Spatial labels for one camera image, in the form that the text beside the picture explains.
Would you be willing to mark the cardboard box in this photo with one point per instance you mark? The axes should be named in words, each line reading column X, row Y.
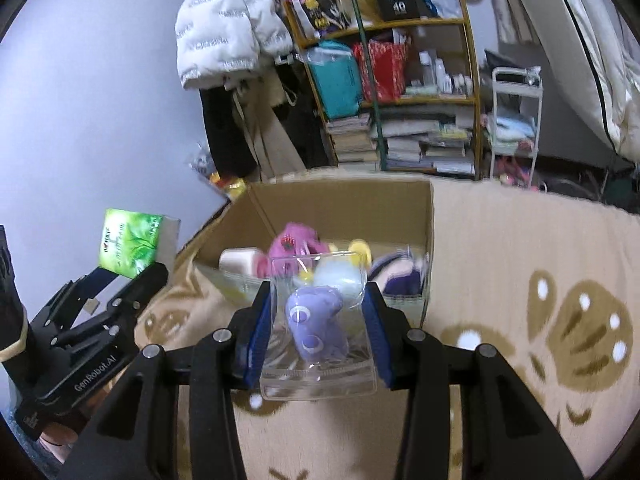
column 350, row 210

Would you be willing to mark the white pink cylinder toy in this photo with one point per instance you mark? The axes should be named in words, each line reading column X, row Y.
column 240, row 260

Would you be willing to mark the red patterned bag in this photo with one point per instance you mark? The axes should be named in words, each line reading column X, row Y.
column 387, row 70

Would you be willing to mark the pale round plush toy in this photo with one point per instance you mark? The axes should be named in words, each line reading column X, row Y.
column 335, row 280

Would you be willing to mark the dark blue plush toy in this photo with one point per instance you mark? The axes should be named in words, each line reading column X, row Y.
column 400, row 280

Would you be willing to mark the black box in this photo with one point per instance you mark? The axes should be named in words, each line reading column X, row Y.
column 400, row 5

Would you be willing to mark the pink plush toy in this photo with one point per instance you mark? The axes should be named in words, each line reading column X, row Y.
column 295, row 240

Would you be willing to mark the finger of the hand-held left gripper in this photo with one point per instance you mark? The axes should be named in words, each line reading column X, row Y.
column 142, row 290
column 75, row 300

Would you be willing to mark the clear plastic bag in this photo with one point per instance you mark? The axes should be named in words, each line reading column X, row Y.
column 320, row 380

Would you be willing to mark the plastic bag of plush toys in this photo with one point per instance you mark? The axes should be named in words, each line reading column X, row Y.
column 230, row 185

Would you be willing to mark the white folded mattress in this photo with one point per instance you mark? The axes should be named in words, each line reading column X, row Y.
column 590, row 35

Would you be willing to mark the dark printed packet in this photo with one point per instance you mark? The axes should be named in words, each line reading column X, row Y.
column 315, row 0

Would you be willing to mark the white cart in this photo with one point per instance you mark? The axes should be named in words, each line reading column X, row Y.
column 515, row 72

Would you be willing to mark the stack of books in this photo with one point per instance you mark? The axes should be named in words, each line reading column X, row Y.
column 352, row 140

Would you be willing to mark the green pole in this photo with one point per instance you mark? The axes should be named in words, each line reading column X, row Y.
column 374, row 105

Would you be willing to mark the person's left forearm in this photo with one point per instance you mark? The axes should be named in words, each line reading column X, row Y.
column 10, row 285

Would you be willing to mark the green tissue pack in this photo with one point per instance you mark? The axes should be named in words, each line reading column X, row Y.
column 130, row 240

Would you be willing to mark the teal bag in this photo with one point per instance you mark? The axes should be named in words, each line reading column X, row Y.
column 335, row 80

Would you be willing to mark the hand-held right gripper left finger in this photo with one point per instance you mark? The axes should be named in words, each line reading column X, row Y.
column 260, row 330

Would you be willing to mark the purple plush toy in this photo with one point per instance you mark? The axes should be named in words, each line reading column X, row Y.
column 317, row 320

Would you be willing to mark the black coat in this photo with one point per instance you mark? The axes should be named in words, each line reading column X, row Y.
column 220, row 130

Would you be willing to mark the yellow duck plush toy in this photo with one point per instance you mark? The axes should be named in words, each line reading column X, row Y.
column 360, row 252

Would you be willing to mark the beige trousers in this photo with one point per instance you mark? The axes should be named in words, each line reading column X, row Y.
column 270, row 135

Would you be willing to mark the pale blue folded cloth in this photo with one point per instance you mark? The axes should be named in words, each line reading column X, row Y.
column 512, row 127

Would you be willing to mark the white puffer jacket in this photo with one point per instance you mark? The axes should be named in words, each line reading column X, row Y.
column 220, row 20

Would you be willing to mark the beige brown patterned blanket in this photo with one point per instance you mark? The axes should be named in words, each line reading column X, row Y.
column 500, row 260

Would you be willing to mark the wooden shelf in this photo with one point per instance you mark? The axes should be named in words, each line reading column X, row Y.
column 415, row 22

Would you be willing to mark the row of cosmetic bottles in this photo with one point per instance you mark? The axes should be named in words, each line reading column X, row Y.
column 440, row 77

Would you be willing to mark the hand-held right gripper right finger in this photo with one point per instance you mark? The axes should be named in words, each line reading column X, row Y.
column 380, row 335

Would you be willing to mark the pile of papers and booklets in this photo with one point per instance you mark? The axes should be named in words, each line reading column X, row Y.
column 430, row 150

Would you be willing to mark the dark hanging garment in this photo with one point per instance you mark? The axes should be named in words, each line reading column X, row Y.
column 300, row 125

